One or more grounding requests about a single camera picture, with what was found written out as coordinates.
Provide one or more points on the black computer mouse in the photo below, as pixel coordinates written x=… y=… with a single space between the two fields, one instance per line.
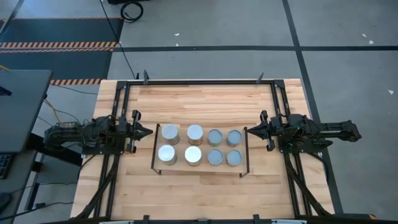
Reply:
x=4 y=202

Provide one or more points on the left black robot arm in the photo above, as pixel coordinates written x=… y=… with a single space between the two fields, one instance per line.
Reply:
x=93 y=133

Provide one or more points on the black frame clamp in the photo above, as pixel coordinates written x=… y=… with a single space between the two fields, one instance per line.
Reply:
x=145 y=219
x=260 y=77
x=145 y=77
x=256 y=219

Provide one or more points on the orange slice print can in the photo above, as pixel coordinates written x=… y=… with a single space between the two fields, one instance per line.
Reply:
x=169 y=132

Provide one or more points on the white bracket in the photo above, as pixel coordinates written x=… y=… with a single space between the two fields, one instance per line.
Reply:
x=289 y=221
x=116 y=221

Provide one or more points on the black keyboard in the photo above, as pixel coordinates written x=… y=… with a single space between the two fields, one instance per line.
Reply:
x=5 y=166

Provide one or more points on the black desk stand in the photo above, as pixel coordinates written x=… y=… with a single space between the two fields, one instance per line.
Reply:
x=56 y=152

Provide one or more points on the silver-lidded tin can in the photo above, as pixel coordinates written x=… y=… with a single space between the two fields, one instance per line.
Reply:
x=234 y=137
x=166 y=153
x=234 y=157
x=215 y=136

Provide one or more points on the corn print can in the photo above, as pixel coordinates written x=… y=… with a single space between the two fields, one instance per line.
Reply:
x=195 y=132
x=193 y=154

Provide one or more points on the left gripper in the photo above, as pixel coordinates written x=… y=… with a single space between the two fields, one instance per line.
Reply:
x=135 y=132

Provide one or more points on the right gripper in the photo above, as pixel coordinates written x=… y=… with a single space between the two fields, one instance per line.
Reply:
x=270 y=132

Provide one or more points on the grey desk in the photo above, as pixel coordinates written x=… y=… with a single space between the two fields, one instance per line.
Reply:
x=21 y=109

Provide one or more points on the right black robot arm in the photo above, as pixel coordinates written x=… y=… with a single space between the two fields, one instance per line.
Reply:
x=311 y=130

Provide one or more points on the black aluminium table frame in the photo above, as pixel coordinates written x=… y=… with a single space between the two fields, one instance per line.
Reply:
x=199 y=82

